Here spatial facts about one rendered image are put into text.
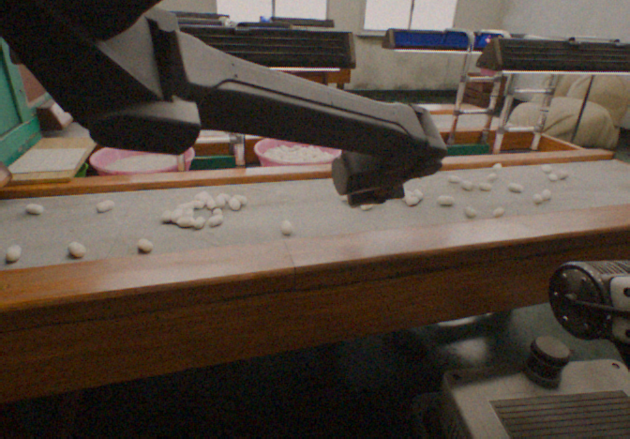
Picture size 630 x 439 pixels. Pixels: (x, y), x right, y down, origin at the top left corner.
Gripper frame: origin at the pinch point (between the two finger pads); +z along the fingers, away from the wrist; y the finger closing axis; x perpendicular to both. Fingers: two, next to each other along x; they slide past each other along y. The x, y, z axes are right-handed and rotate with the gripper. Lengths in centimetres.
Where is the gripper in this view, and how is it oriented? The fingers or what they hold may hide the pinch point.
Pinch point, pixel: (357, 195)
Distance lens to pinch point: 76.2
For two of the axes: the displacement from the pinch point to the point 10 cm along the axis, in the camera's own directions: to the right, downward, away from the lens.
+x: 1.3, 9.7, -2.2
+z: -2.5, 2.4, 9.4
